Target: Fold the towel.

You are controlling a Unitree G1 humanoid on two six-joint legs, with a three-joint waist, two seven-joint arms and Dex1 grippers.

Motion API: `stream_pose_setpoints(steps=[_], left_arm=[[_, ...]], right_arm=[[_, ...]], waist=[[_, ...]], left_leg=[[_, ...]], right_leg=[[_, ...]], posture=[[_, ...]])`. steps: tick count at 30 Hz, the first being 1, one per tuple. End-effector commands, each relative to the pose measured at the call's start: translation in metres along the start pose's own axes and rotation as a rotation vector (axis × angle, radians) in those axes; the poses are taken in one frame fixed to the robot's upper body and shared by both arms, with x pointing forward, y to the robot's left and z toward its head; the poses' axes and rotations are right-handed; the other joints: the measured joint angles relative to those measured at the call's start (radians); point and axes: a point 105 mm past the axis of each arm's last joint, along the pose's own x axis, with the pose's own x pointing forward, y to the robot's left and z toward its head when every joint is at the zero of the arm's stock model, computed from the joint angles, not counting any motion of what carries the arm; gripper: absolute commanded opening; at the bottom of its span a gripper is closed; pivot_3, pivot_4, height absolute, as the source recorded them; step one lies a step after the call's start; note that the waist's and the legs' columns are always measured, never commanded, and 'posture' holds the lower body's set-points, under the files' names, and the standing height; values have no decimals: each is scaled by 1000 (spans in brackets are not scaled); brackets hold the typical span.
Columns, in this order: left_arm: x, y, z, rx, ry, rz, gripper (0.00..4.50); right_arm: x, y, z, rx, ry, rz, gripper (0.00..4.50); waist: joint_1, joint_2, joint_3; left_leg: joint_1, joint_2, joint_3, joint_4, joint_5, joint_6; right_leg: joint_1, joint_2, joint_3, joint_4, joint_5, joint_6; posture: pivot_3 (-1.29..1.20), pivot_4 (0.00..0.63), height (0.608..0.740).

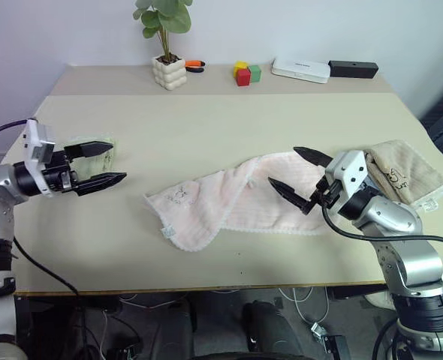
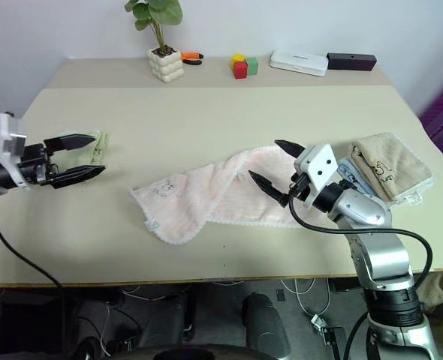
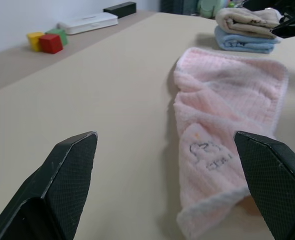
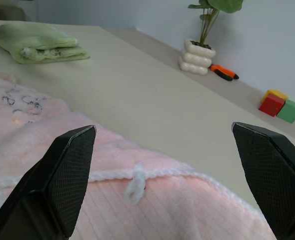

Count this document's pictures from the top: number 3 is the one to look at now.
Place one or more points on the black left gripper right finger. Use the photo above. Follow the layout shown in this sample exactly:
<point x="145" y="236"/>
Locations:
<point x="275" y="180"/>

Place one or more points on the dark slatted crate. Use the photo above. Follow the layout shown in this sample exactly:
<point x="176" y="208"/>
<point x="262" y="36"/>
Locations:
<point x="178" y="7"/>

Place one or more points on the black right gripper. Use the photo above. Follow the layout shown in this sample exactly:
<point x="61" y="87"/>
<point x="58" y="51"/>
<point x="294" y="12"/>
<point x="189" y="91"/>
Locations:
<point x="260" y="4"/>

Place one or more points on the pink towel with embroidery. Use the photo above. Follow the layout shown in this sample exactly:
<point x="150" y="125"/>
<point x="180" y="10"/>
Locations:
<point x="220" y="112"/>

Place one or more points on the green cube block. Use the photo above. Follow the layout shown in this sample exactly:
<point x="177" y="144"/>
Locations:
<point x="60" y="33"/>

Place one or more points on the red cube block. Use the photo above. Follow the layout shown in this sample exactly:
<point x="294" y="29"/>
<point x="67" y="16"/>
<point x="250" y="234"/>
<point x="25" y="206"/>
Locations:
<point x="51" y="43"/>

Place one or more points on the light blue folded towel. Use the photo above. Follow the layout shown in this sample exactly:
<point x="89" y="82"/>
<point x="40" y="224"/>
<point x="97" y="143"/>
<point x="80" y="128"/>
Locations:
<point x="242" y="43"/>

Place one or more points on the yellow cube block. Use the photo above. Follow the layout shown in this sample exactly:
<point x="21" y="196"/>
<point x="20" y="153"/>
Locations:
<point x="33" y="40"/>

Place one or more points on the long black box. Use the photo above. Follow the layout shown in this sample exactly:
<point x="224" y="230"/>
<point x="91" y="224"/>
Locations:
<point x="121" y="8"/>

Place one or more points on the beige folded towel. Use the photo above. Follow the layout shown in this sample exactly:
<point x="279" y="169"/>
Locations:
<point x="247" y="22"/>

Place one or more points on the flat white plastic box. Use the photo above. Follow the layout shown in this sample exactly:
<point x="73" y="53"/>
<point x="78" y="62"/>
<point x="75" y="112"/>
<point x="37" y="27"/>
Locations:
<point x="90" y="22"/>

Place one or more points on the pale green plastic object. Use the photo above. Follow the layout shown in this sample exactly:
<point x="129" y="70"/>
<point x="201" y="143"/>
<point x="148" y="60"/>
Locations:
<point x="208" y="8"/>

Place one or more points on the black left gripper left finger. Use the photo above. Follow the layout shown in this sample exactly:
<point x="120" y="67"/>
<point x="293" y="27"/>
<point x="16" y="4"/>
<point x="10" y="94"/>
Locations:
<point x="62" y="190"/>

